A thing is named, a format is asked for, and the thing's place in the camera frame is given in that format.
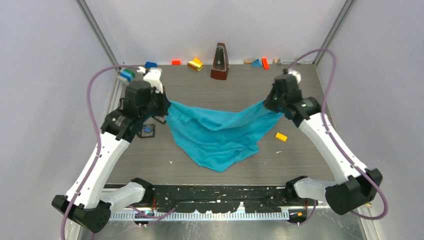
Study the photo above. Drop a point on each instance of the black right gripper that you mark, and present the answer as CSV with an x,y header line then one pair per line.
x,y
268,102

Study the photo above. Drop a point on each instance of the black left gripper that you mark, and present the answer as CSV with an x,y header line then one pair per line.
x,y
165,103

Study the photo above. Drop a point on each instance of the turquoise t-shirt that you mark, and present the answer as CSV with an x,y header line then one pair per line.
x,y
216,139

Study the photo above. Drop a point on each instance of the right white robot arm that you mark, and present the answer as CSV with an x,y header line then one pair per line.
x,y
354,183

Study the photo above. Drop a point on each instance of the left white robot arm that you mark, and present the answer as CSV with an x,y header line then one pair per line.
x,y
85,203

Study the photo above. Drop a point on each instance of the open black box blue brooch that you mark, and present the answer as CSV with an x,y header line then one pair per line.
x,y
148,131

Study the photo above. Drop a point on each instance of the open black empty box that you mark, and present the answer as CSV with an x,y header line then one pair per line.
x,y
160,119

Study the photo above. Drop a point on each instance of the blue green white block stack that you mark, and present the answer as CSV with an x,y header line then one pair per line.
x,y
126,75

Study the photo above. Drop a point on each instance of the grey metal clamp piece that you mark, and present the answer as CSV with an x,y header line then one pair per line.
x,y
280,61

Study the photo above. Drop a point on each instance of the orange red upright block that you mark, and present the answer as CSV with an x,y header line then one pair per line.
x,y
265,63

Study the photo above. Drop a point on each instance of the blue toy brick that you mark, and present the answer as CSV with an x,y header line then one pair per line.
x,y
149,64

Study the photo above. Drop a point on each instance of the blue triangular block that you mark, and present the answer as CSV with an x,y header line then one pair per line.
x,y
257,63

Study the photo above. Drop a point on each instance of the yellow rectangular block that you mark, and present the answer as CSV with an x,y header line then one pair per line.
x,y
281,137

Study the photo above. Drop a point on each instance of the small red block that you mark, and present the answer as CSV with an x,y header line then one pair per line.
x,y
176,62

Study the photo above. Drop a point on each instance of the yellow green block stack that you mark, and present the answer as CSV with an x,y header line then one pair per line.
x,y
195,64

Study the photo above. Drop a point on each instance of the brown wooden metronome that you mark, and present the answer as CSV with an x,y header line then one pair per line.
x,y
220,64

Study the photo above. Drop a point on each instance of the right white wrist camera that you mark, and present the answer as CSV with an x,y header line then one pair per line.
x,y
294,73

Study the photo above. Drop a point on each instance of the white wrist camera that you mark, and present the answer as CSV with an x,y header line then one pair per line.
x,y
294,73
152,76

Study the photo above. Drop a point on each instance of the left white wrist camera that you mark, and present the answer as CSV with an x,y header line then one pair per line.
x,y
152,76

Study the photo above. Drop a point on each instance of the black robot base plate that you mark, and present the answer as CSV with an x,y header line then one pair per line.
x,y
255,200

